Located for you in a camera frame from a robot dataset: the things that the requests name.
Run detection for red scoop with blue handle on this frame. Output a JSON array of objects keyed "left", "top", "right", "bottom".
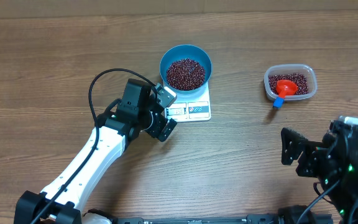
[{"left": 273, "top": 80, "right": 298, "bottom": 109}]

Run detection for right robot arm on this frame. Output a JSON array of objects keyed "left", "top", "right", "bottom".
[{"left": 281, "top": 123, "right": 358, "bottom": 223}]

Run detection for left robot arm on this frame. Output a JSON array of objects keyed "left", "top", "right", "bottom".
[{"left": 14, "top": 79, "right": 177, "bottom": 224}]

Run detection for white kitchen scale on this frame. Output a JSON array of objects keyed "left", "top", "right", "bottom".
[{"left": 164, "top": 83, "right": 211, "bottom": 123}]

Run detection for red beans in bowl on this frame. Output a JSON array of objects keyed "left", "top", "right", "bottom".
[{"left": 166, "top": 58, "right": 206, "bottom": 91}]

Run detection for blue bowl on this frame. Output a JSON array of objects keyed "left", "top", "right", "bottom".
[{"left": 159, "top": 44, "right": 213, "bottom": 89}]

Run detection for clear plastic container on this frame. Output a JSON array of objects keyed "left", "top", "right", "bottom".
[{"left": 264, "top": 64, "right": 318, "bottom": 101}]

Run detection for red beans in container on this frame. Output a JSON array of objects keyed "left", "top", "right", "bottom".
[{"left": 268, "top": 73, "right": 309, "bottom": 95}]

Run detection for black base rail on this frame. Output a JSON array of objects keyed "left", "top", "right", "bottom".
[{"left": 82, "top": 205, "right": 335, "bottom": 224}]

